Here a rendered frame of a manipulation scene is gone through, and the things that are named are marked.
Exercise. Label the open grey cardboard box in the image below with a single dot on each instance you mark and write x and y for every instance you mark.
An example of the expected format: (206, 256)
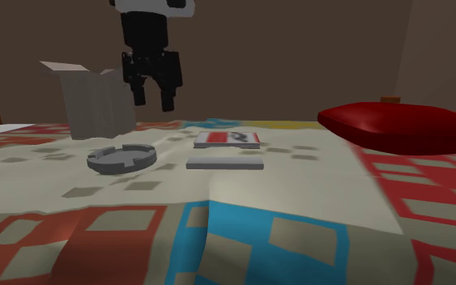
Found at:
(97, 104)

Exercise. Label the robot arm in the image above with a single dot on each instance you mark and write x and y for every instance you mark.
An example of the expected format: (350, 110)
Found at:
(140, 5)

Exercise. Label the dark red pillow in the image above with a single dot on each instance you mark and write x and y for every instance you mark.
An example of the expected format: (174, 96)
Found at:
(405, 126)

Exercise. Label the bed with patterned quilt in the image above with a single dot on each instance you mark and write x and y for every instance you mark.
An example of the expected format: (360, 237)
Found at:
(290, 189)

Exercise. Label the grey round ashtray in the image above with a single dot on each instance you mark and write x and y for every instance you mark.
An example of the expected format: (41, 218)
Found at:
(121, 160)

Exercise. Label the flat grey rectangular slab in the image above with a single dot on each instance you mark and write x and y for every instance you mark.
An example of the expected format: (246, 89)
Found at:
(224, 162)

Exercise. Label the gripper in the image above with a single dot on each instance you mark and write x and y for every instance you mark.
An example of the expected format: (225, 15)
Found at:
(144, 31)

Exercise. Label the red and white book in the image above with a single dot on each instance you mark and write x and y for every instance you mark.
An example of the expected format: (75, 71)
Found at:
(221, 139)

